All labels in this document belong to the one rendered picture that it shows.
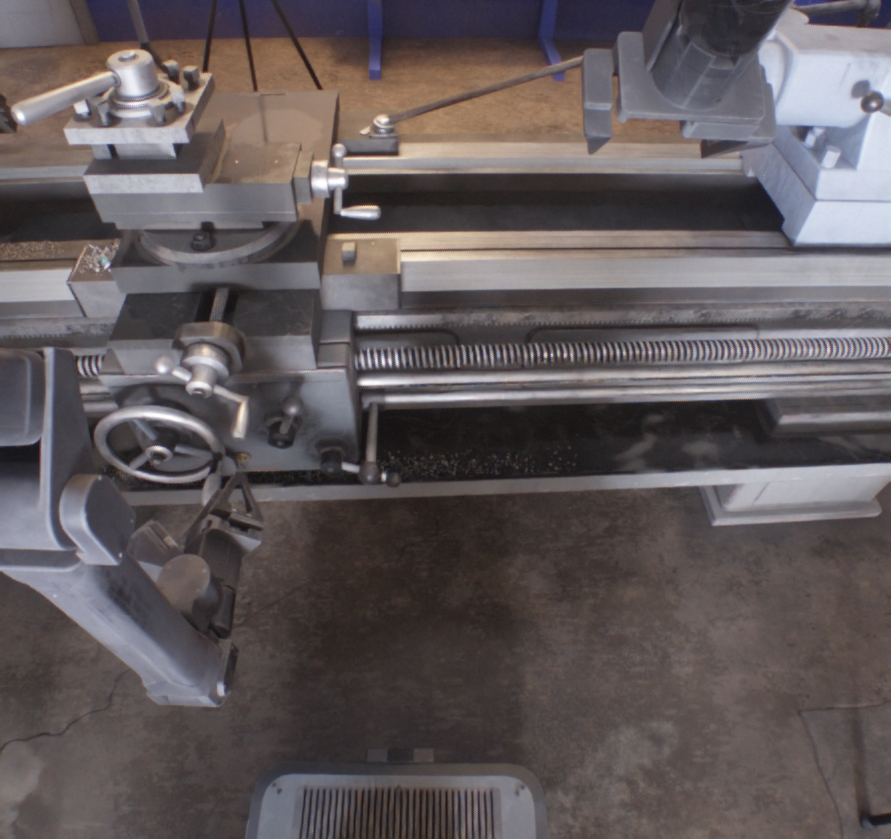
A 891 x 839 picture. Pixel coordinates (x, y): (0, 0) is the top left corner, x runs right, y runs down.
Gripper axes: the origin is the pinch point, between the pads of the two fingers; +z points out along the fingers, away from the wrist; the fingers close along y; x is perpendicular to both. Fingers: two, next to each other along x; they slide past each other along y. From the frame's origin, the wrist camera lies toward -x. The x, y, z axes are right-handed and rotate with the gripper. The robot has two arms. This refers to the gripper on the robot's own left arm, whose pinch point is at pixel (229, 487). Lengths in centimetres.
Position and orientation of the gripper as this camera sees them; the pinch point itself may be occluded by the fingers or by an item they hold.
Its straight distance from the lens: 91.1
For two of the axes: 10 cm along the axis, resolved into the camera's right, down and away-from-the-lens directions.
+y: -6.6, 5.1, 5.5
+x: 7.5, 3.9, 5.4
